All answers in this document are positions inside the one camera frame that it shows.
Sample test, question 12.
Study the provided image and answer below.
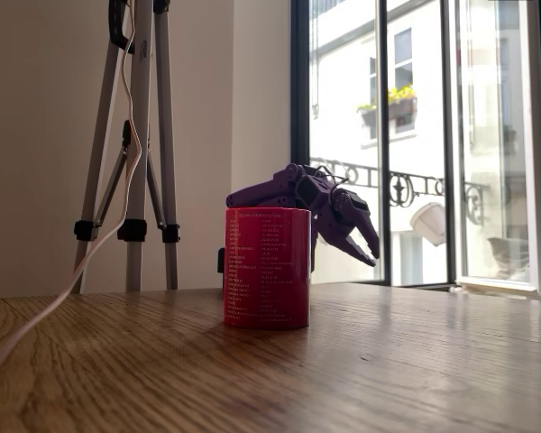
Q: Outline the red plastic cup white print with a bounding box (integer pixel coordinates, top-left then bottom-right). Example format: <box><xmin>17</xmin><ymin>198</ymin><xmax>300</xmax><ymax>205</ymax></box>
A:
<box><xmin>223</xmin><ymin>207</ymin><xmax>313</xmax><ymax>331</ymax></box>

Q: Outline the black iron balcony railing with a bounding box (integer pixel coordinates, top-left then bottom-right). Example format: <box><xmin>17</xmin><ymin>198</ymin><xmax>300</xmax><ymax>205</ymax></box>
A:
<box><xmin>309</xmin><ymin>157</ymin><xmax>491</xmax><ymax>226</ymax></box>

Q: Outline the white hanging flower pot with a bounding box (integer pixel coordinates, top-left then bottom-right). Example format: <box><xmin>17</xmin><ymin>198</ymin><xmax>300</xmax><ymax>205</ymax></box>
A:
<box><xmin>409</xmin><ymin>201</ymin><xmax>448</xmax><ymax>247</ymax></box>

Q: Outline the window flower box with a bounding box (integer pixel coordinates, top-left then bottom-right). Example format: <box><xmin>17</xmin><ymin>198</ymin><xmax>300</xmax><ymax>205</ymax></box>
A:
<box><xmin>355</xmin><ymin>84</ymin><xmax>418</xmax><ymax>137</ymax></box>

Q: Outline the white open window sash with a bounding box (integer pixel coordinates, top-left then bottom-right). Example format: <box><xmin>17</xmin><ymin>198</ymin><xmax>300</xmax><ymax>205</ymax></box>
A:
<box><xmin>448</xmin><ymin>0</ymin><xmax>541</xmax><ymax>299</ymax></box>

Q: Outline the black window frame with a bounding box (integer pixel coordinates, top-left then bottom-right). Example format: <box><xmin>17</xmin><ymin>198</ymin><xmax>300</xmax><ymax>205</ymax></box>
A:
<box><xmin>290</xmin><ymin>0</ymin><xmax>541</xmax><ymax>290</ymax></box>

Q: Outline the silver camera tripod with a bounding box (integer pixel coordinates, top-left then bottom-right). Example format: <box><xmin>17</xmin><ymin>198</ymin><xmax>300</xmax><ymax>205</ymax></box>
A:
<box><xmin>71</xmin><ymin>0</ymin><xmax>182</xmax><ymax>295</ymax></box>

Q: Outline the white cable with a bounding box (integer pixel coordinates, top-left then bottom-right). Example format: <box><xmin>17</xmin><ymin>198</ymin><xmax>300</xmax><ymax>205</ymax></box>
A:
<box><xmin>0</xmin><ymin>0</ymin><xmax>145</xmax><ymax>394</ymax></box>

